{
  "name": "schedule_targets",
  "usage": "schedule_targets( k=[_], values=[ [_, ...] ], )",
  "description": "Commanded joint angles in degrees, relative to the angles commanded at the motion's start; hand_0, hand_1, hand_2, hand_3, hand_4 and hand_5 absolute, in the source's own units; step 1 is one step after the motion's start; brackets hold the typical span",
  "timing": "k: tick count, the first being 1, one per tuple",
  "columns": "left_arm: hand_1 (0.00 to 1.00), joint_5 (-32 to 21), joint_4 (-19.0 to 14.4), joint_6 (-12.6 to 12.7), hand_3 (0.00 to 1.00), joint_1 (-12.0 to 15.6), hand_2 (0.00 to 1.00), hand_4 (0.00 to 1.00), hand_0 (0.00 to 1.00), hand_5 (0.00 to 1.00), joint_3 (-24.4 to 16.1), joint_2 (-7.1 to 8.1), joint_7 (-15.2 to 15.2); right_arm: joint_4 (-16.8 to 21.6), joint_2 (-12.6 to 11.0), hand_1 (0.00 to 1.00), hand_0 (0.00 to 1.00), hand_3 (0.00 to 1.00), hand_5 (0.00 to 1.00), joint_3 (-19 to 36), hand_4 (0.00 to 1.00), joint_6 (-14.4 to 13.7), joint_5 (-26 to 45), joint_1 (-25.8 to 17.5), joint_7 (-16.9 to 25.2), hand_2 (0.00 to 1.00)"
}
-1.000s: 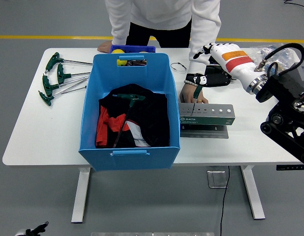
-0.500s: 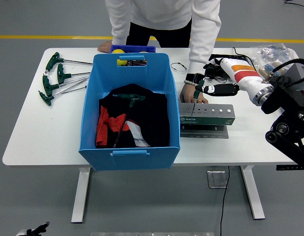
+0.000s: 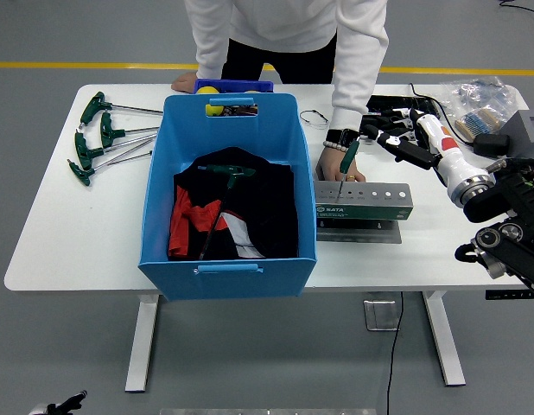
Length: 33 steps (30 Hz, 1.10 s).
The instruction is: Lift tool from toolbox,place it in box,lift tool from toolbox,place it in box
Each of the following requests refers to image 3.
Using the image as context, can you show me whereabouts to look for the small green T-handle wrench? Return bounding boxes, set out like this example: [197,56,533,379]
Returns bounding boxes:
[337,138,362,199]

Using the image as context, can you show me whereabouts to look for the person's left hand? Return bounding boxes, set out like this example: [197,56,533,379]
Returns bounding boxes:
[315,146,366,183]

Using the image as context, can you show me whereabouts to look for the white table leg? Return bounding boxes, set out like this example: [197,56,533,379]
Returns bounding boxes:
[124,294,161,393]
[422,290,467,387]

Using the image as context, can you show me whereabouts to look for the dark blue plastic bin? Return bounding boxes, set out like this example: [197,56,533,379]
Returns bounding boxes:
[193,78,276,95]

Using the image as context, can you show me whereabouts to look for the black adapter cable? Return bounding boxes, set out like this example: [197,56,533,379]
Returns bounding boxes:
[409,82,478,150]

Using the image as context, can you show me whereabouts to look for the robot left hand black fingers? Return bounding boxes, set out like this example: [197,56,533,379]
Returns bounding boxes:
[29,390,89,415]

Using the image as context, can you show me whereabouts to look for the black table control panel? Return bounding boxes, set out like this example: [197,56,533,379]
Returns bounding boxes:
[485,290,534,300]

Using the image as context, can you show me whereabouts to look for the black cable on floor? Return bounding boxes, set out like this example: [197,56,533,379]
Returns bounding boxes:
[498,0,534,21]

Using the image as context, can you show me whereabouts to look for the light blue plastic storage box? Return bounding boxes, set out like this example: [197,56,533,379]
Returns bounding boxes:
[137,93,319,302]

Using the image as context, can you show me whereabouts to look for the black red folded garment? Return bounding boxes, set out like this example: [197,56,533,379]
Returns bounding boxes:
[168,147,301,260]

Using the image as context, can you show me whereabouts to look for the person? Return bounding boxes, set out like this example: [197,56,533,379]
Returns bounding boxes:
[170,0,390,183]

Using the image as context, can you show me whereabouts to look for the thin wire loop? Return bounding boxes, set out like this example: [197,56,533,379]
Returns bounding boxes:
[298,109,330,129]

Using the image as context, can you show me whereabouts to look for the black plastic tray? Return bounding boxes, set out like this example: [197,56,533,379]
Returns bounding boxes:
[366,94,442,144]

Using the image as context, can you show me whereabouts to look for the large green T-handle wrench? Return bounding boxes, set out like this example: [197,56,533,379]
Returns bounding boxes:
[196,163,257,261]

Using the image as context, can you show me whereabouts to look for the beige resistor strip pack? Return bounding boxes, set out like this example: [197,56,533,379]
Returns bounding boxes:
[455,107,505,142]

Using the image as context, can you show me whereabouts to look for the green T-handle hex wrench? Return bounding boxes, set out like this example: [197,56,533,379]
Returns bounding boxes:
[79,91,164,127]
[99,111,161,150]
[73,131,158,171]
[67,150,154,188]

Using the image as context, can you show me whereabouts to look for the black wristwatch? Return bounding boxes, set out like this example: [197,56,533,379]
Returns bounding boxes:
[326,128,359,146]

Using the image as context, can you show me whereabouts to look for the metal floor socket plate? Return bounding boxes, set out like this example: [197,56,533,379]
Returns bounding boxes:
[363,299,401,332]

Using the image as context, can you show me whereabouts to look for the robot right hand white shell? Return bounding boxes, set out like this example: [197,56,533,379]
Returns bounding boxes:
[359,107,469,188]

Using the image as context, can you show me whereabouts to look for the clear plastic parts bag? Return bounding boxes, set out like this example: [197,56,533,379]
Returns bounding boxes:
[439,75,518,131]

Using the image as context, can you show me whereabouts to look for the person's right hand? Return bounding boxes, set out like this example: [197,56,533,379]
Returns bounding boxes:
[170,72,200,93]

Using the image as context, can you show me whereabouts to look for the grey green tool holder rack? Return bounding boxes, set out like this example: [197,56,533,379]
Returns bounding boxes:
[314,180,414,245]

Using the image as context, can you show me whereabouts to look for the black power adapter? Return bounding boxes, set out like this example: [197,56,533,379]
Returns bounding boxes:
[472,133,512,158]

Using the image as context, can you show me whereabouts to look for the grey box device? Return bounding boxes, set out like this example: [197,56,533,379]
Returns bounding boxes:
[504,109,534,159]

